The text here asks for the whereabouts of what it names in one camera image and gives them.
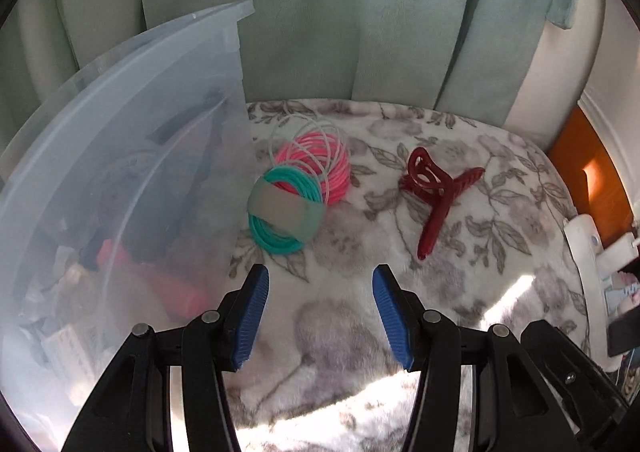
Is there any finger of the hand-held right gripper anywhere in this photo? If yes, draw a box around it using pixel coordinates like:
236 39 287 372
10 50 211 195
520 319 628 452

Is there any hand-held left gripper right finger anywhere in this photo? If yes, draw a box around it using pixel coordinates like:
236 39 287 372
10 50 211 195
371 263 588 452

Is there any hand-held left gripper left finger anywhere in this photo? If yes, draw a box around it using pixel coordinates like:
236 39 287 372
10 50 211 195
59 263 271 452

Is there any red cloth with gold print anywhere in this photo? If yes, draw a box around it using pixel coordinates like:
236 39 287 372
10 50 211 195
97 238 208 320

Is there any dark red hair claw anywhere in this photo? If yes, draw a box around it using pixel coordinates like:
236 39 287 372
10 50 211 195
398 146 486 261

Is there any bundle of coloured hair ties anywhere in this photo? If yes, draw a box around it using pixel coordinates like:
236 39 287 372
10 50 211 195
247 115 352 255

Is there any small white cardboard box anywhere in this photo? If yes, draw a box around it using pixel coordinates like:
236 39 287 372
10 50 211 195
40 322 108 378

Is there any black headband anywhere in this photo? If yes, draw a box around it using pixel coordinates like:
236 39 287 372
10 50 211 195
145 88 228 213

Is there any clear plastic storage box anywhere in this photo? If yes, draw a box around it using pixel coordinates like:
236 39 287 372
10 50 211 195
0 0 256 448

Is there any black charger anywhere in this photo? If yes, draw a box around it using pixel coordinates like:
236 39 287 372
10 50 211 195
607 317 640 358

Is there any grey floral blanket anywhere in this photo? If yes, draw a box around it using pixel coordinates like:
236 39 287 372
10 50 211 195
227 99 608 452

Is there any white power strip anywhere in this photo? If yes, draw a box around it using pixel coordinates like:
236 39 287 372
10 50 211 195
564 215 640 348

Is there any white charger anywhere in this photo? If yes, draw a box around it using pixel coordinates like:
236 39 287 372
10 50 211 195
600 232 640 273

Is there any orange wooden furniture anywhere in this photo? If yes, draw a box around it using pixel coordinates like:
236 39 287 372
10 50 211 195
547 105 640 248

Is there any pale green curtain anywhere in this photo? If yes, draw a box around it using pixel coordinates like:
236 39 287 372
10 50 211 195
0 0 588 133

